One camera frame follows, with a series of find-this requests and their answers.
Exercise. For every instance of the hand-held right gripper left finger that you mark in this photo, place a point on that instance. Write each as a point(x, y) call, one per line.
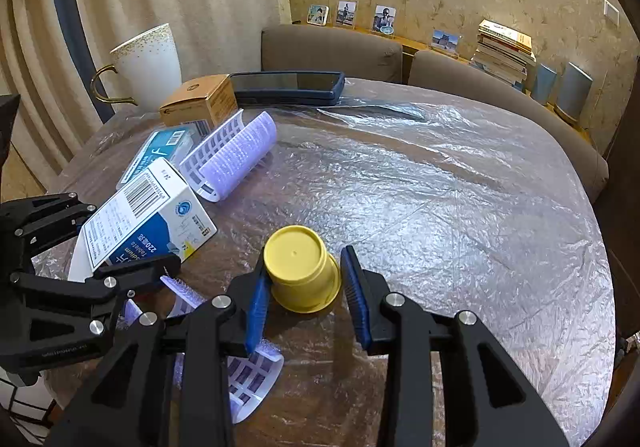
point(257, 307)

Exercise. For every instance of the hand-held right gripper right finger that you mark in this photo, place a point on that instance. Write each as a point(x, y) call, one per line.
point(357, 297)

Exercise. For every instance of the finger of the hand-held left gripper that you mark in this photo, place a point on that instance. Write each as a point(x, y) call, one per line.
point(50, 217)
point(140, 274)

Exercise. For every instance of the white blue medicine box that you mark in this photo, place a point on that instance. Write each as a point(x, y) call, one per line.
point(145, 222)

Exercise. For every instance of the yellow plastic cup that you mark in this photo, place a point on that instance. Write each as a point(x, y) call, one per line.
point(300, 267)

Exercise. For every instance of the purple hair roller white cover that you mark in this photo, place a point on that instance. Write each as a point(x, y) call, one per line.
point(240, 152)
point(255, 377)

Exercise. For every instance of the light blue packet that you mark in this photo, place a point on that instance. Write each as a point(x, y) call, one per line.
point(150, 152)

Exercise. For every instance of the brown cardboard box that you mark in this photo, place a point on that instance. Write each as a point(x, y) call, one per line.
point(200, 99)

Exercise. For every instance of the dark flat object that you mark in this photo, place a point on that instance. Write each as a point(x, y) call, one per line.
point(385, 109)

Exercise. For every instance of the blue cased tablet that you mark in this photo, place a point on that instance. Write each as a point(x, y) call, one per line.
point(285, 84)

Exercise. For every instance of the large brown sofa cushion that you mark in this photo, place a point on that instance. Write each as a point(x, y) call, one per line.
point(475, 77)

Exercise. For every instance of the brown sofa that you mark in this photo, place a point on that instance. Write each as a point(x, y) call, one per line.
point(412, 44)

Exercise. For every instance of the cream patterned curtain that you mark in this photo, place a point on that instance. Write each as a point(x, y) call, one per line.
point(215, 2)

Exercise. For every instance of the stack of books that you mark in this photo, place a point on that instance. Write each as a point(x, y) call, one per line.
point(500, 54)

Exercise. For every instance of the blue cylinder speaker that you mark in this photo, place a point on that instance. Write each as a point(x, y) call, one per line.
point(543, 84)

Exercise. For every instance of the white framed photo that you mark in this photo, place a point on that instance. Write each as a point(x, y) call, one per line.
point(318, 15)

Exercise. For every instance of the grey cylinder speaker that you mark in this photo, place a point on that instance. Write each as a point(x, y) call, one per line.
point(572, 92)

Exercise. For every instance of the wide acrylic photo frame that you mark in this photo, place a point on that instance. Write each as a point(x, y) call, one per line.
point(446, 42)

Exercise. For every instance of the clear acrylic photo frame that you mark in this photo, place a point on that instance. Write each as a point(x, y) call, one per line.
point(347, 13)
point(384, 18)

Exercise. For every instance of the white wall switch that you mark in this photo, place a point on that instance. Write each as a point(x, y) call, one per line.
point(611, 12)

